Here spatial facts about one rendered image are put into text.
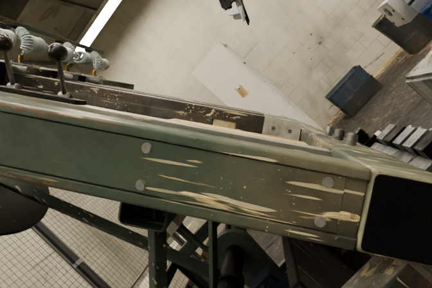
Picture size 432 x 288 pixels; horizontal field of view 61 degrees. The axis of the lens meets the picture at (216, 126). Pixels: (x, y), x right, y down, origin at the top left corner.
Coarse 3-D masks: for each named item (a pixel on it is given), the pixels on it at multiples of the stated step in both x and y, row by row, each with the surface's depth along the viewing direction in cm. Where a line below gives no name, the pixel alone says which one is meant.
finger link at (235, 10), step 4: (232, 4) 140; (236, 4) 139; (232, 8) 139; (236, 8) 138; (240, 8) 137; (228, 12) 139; (232, 12) 138; (236, 12) 138; (240, 12) 136; (244, 16) 137
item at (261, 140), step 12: (12, 96) 78; (24, 96) 78; (72, 108) 77; (84, 108) 76; (96, 108) 77; (144, 120) 75; (156, 120) 75; (168, 120) 78; (204, 132) 74; (216, 132) 73; (228, 132) 74; (264, 144) 72; (276, 144) 72; (288, 144) 72; (300, 144) 76
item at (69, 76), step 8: (56, 40) 167; (72, 48) 170; (64, 72) 163; (72, 72) 164; (72, 80) 165; (112, 88) 163; (160, 96) 161; (208, 104) 159; (248, 112) 157; (256, 112) 156
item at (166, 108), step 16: (16, 32) 135; (16, 64) 135; (32, 64) 138; (16, 80) 133; (32, 80) 132; (48, 80) 132; (80, 96) 131; (96, 96) 130; (112, 96) 129; (128, 96) 129; (144, 96) 128; (144, 112) 128; (160, 112) 127; (176, 112) 127; (192, 112) 126; (208, 112) 126; (224, 112) 125; (240, 112) 124; (240, 128) 124; (256, 128) 124; (272, 128) 123; (288, 128) 123
